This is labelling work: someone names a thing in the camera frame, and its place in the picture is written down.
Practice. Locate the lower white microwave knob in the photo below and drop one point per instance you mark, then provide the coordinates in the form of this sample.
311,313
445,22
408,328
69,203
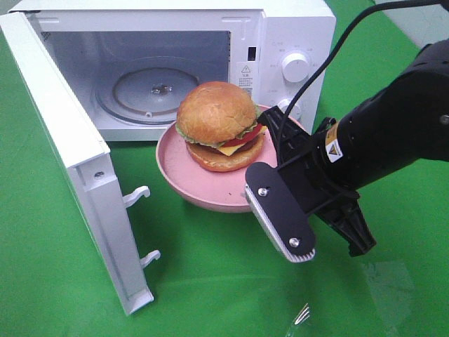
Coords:
296,111

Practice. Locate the toy burger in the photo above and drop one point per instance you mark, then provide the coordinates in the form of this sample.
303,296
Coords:
218,122

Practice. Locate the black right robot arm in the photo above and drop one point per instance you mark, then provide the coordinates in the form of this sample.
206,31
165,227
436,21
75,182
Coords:
404,122

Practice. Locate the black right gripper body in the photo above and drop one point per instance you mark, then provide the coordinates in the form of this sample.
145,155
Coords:
302,170

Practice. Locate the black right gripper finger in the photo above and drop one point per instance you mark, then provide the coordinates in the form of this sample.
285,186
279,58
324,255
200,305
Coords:
289,139
344,216

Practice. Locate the white microwave knob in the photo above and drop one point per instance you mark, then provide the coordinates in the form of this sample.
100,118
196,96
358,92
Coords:
295,67
296,111

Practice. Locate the white microwave door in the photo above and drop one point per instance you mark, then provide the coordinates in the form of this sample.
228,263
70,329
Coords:
85,157

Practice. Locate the upper white microwave knob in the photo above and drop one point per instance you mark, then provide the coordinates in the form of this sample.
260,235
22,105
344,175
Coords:
295,67

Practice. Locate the white microwave oven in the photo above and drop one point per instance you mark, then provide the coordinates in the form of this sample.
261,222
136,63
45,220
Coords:
240,42

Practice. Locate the pink round plate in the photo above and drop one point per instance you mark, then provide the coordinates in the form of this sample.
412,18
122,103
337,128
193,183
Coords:
222,192

